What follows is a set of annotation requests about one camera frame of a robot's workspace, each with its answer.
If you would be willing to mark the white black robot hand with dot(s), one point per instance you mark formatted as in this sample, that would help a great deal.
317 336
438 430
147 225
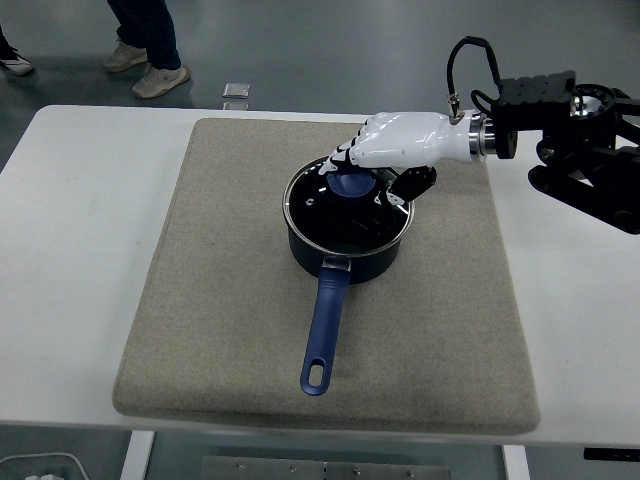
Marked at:
415 137

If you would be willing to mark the glass pot lid blue knob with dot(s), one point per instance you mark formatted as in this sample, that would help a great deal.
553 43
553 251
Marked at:
352 186

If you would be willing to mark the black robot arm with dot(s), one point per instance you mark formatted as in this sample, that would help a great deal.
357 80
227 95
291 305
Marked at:
530 100

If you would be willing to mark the silver floor socket plate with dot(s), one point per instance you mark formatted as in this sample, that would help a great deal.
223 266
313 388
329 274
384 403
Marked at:
236 90

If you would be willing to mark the beige fabric mat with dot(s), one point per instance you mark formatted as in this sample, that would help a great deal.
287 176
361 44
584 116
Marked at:
200 300

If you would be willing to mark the person with beige shoes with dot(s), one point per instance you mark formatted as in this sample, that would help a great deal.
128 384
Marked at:
155 35

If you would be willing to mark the white table leg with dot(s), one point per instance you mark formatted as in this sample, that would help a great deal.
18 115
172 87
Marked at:
516 465
137 457

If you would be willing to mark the grey metal plate with screws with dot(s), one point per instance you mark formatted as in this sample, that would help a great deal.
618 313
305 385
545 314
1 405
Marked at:
325 470

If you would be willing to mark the black bar under table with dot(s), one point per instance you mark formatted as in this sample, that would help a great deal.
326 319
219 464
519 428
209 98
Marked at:
612 453

